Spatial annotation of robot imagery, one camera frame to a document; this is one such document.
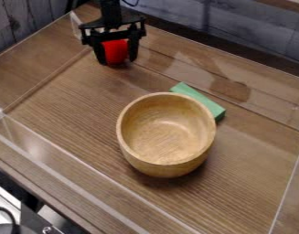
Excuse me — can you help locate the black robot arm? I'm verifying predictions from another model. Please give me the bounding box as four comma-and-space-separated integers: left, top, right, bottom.
79, 0, 147, 66

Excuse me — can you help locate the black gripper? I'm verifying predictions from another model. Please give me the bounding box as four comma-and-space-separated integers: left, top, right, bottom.
79, 16, 147, 65

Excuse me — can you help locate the black metal bracket with screw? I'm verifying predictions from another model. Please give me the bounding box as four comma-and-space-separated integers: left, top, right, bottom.
22, 205, 90, 234

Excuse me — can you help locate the wooden bowl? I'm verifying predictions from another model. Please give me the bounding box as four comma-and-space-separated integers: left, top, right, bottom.
116, 92, 217, 178

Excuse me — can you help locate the green rectangular block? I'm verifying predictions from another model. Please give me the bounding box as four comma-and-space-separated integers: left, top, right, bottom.
170, 82, 226, 122

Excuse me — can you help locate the red plush fruit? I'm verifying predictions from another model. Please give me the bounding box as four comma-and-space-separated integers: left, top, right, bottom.
103, 39, 129, 65

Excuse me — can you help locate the black cable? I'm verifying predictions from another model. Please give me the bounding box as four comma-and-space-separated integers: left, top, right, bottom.
0, 206, 22, 234

